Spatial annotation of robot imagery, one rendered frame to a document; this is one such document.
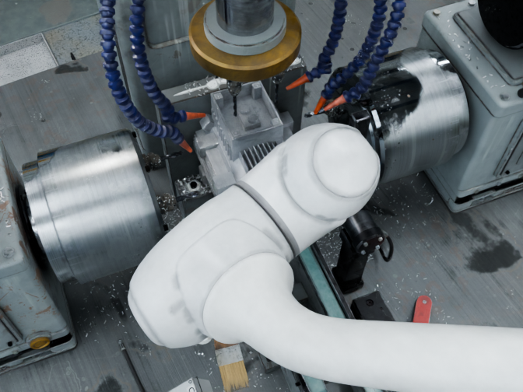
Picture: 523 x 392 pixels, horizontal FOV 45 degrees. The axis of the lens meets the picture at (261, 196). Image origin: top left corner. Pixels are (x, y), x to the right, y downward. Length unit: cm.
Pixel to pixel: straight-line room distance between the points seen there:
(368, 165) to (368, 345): 18
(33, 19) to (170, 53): 205
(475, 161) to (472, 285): 27
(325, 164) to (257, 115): 61
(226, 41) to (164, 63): 32
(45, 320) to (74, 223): 23
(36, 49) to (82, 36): 18
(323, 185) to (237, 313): 14
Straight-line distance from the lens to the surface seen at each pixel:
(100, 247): 109
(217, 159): 120
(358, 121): 102
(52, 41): 247
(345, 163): 60
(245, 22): 97
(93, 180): 108
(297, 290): 130
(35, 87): 177
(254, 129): 117
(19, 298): 114
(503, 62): 130
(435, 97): 123
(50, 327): 125
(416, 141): 122
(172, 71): 130
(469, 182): 143
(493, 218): 153
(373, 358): 52
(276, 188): 62
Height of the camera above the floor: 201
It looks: 56 degrees down
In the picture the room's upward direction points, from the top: 1 degrees clockwise
